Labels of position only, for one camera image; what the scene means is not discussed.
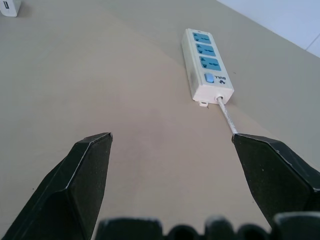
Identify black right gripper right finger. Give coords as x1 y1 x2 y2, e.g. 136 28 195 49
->
231 133 320 230

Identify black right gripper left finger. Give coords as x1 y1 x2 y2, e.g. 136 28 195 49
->
4 132 114 240

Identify white power strip blue sockets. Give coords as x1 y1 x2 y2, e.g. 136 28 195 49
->
181 28 235 110

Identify white charger block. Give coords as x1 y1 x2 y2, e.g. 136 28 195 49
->
0 0 22 18

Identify silver braided power strip cable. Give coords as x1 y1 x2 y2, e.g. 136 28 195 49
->
216 95 239 136

